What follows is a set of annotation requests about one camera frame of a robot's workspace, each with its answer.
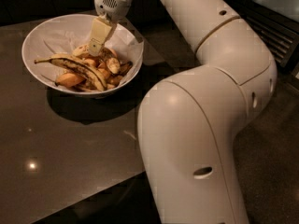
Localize white bowl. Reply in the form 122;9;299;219
21;19;133;98

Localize spotted yellow banana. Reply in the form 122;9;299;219
72;44;121;75

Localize dark base cabinets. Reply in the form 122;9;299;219
0;0;161;25

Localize dark bruised banana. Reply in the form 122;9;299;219
34;53;107;91

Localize orange fruit piece left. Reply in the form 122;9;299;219
55;73;85;88

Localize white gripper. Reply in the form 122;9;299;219
89;0;132;56

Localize small dark banana piece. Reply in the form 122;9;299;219
120;62;133;76

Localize orange fruit piece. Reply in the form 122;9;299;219
97;63;111;79
55;73;85;88

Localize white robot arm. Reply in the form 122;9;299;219
137;0;277;224

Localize white paper liner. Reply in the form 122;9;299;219
43;15;144;85

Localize orange fruit piece centre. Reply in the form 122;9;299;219
97;63;111;79

